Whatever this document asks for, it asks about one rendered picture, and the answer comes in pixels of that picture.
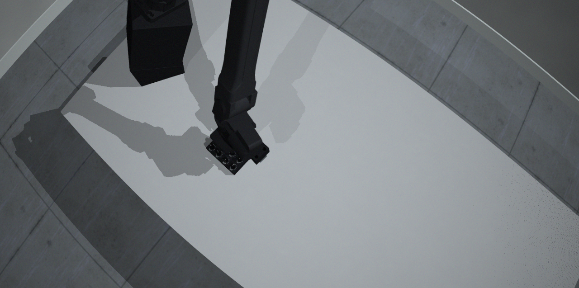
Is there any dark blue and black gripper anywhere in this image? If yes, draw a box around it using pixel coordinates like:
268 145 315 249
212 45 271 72
210 122 256 155

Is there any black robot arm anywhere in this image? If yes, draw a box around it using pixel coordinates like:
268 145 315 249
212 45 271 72
134 0 270 165

